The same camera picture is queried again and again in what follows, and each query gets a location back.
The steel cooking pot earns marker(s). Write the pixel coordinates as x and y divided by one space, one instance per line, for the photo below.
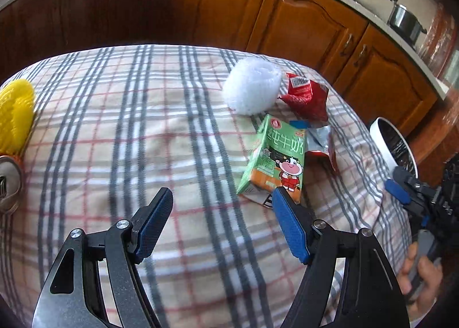
405 18

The silver foil snack packet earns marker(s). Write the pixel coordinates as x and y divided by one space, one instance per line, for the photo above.
321 141

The white foam fruit net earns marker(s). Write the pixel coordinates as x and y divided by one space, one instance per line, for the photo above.
251 86

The wooden lower kitchen cabinets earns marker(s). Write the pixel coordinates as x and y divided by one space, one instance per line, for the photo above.
297 23

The yellow foam fruit net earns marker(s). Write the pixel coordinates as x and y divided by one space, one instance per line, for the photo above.
14 116

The white kitchen countertop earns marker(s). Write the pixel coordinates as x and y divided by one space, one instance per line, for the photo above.
376 14

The black bin with white rim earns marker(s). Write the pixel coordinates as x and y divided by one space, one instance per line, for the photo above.
380 138

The green milk carton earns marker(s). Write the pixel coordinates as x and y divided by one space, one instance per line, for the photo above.
276 156

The person's right hand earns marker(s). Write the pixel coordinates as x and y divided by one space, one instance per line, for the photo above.
428 277

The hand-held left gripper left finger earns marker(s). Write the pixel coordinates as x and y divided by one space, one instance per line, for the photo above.
154 222

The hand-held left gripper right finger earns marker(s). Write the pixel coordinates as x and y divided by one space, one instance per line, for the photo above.
292 229

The red drink can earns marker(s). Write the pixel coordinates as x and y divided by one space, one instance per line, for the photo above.
9 184

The red wooden door frame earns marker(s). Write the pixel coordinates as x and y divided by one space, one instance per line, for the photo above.
441 41

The red snack packet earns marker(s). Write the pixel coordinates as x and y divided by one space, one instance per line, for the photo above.
306 98

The plaid tablecloth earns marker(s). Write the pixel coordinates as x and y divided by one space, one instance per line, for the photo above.
125 134

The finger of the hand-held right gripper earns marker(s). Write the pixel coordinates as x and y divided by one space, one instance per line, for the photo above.
398 191
410 179

